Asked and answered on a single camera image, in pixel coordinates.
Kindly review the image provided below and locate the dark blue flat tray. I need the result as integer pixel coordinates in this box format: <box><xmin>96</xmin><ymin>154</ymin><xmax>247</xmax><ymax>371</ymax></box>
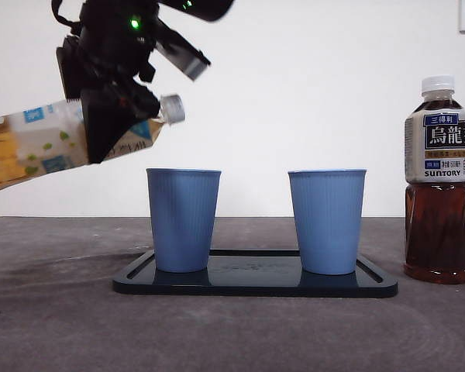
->
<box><xmin>112</xmin><ymin>249</ymin><xmax>399</xmax><ymax>299</ymax></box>

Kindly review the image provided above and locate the jasmine tea bottle pale label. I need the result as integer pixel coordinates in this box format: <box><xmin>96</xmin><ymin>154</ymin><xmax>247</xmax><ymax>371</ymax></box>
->
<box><xmin>0</xmin><ymin>94</ymin><xmax>187</xmax><ymax>197</ymax></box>

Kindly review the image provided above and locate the dark oolong tea bottle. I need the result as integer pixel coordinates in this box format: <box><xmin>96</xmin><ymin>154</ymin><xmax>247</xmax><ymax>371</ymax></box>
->
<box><xmin>402</xmin><ymin>75</ymin><xmax>465</xmax><ymax>285</ymax></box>

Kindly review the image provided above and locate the blue ribbed plastic cup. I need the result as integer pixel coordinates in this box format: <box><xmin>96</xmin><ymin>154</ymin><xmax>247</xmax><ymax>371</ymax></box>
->
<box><xmin>288</xmin><ymin>168</ymin><xmax>368</xmax><ymax>276</ymax></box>
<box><xmin>146</xmin><ymin>167</ymin><xmax>222</xmax><ymax>274</ymax></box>

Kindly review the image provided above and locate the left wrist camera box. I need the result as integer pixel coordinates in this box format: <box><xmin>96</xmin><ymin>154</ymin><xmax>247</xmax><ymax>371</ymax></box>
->
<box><xmin>153</xmin><ymin>37</ymin><xmax>212</xmax><ymax>82</ymax></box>

